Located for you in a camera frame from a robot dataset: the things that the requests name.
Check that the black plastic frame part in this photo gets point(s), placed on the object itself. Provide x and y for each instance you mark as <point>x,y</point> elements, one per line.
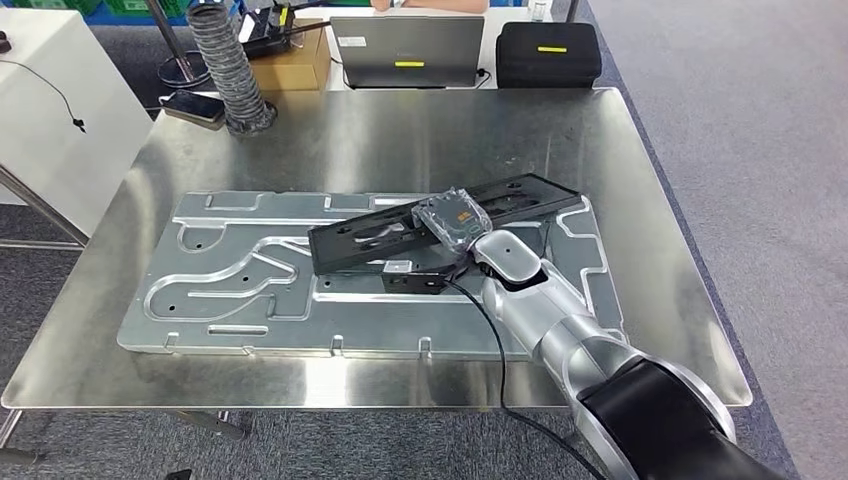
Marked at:
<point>331,255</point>

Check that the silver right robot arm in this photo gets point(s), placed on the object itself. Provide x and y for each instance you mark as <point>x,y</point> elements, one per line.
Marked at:
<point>550,311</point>

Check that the stainless steel workbench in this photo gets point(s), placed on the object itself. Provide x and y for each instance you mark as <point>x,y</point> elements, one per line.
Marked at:
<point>397,146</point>

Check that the grey laptop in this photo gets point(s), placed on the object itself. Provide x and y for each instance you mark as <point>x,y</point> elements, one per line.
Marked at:
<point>411,46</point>

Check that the grooved aluminium fixture plate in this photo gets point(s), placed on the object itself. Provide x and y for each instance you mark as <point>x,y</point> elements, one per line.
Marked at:
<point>232,291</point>

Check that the brown cardboard box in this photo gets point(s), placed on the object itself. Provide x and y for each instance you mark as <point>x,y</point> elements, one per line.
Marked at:
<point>298,73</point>

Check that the black carrying case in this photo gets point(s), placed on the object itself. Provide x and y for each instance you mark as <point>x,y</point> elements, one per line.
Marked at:
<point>550,66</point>

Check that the clear bottle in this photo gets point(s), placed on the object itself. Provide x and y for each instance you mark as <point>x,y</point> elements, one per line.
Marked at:
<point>540,8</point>

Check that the black electronic device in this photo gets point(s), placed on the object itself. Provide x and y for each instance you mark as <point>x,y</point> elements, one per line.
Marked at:
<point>265,33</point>

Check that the black smartphone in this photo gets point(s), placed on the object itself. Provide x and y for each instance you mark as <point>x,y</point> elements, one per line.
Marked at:
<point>195,106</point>

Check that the metal stand with round base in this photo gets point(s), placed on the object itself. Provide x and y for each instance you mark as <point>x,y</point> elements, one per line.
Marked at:
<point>182,73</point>

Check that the green plastic crate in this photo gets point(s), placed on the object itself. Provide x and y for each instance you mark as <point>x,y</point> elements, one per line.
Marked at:
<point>53,5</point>
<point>146,6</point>

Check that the blue plastic crate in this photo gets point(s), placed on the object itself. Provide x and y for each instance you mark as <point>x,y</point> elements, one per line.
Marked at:
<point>132,21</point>

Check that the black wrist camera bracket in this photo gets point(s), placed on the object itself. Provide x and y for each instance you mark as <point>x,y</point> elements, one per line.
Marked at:
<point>457,268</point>

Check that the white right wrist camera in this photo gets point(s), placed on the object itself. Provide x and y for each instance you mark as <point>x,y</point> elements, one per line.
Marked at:
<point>411,283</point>

